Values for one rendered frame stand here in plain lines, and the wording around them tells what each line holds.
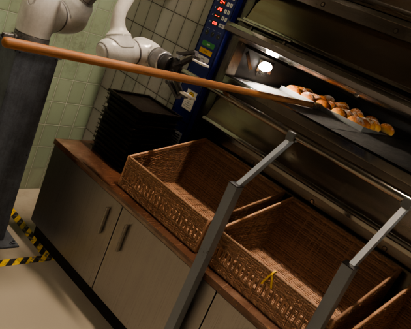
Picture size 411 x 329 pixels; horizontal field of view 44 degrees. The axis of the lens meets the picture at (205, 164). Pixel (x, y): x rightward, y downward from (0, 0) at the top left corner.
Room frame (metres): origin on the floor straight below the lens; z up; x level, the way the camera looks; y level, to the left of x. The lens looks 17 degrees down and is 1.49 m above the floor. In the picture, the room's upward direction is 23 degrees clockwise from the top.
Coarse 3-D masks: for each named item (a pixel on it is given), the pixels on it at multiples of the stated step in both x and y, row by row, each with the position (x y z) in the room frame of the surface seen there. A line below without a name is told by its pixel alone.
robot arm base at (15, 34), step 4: (4, 32) 2.13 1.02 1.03; (8, 32) 2.15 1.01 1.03; (12, 32) 2.16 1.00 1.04; (16, 32) 2.16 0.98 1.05; (20, 32) 2.15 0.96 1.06; (4, 36) 2.12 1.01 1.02; (8, 36) 2.13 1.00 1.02; (12, 36) 2.14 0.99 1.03; (16, 36) 2.14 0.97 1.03; (20, 36) 2.15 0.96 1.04; (24, 36) 2.15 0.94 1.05; (28, 36) 2.15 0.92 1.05; (28, 40) 2.15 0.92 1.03; (32, 40) 2.15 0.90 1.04; (36, 40) 2.16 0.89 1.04; (40, 40) 2.18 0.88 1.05; (44, 40) 2.20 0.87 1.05; (48, 40) 2.23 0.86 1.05; (48, 44) 2.24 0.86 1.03
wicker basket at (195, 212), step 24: (192, 144) 2.44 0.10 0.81; (144, 168) 2.06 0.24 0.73; (168, 168) 2.36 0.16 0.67; (192, 168) 2.45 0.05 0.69; (216, 168) 2.39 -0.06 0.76; (240, 168) 2.34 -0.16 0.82; (144, 192) 2.16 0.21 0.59; (168, 192) 1.96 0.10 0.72; (192, 192) 2.38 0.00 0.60; (216, 192) 2.33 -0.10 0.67; (264, 192) 2.22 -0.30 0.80; (168, 216) 1.93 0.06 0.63; (192, 216) 1.86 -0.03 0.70; (240, 216) 1.97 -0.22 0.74; (192, 240) 1.83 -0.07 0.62
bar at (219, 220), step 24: (264, 120) 1.93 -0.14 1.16; (288, 144) 1.84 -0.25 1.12; (312, 144) 1.79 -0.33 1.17; (360, 168) 1.68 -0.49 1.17; (240, 192) 1.68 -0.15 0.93; (384, 192) 1.62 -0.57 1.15; (216, 216) 1.67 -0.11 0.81; (216, 240) 1.67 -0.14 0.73; (192, 264) 1.68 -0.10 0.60; (192, 288) 1.66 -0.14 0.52; (336, 288) 1.38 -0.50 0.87
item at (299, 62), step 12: (240, 36) 2.38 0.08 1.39; (252, 36) 2.34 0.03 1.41; (264, 48) 2.32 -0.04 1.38; (276, 48) 2.25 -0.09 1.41; (288, 60) 2.26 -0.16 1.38; (300, 60) 2.17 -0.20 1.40; (312, 72) 2.23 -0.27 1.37; (324, 72) 2.10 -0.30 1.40; (336, 84) 2.18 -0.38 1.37; (348, 84) 2.02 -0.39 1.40; (360, 96) 2.13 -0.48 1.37; (372, 96) 1.96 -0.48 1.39; (384, 96) 1.94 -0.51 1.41; (384, 108) 2.10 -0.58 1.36; (396, 108) 1.90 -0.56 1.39; (408, 108) 1.87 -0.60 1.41; (408, 120) 2.05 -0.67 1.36
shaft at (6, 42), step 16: (16, 48) 1.32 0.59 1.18; (32, 48) 1.35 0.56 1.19; (48, 48) 1.40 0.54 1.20; (96, 64) 1.54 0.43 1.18; (112, 64) 1.58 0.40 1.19; (128, 64) 1.64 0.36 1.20; (176, 80) 1.83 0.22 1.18; (192, 80) 1.89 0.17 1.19; (208, 80) 1.98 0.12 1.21; (256, 96) 2.25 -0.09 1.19; (272, 96) 2.34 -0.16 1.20
